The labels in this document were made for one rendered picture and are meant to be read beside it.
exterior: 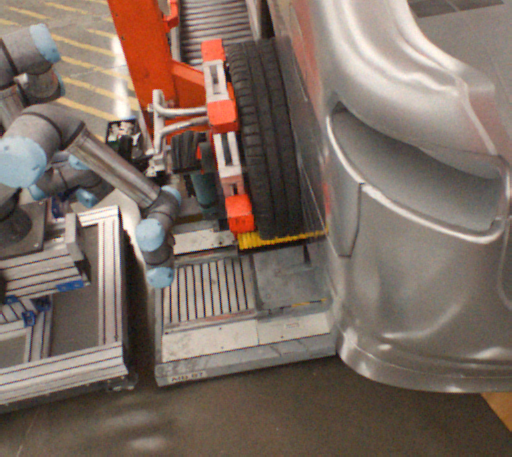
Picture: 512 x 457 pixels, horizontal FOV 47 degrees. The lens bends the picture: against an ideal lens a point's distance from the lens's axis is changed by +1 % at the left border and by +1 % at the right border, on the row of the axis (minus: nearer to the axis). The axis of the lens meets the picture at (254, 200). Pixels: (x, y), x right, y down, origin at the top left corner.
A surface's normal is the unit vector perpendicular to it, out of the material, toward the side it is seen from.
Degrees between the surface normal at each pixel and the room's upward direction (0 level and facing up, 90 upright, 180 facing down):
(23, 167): 86
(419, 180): 14
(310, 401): 0
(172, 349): 0
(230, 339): 0
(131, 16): 90
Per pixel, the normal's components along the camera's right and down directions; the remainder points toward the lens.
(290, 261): 0.13, 0.69
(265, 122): 0.00, -0.07
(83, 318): -0.11, -0.71
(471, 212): 0.11, -0.65
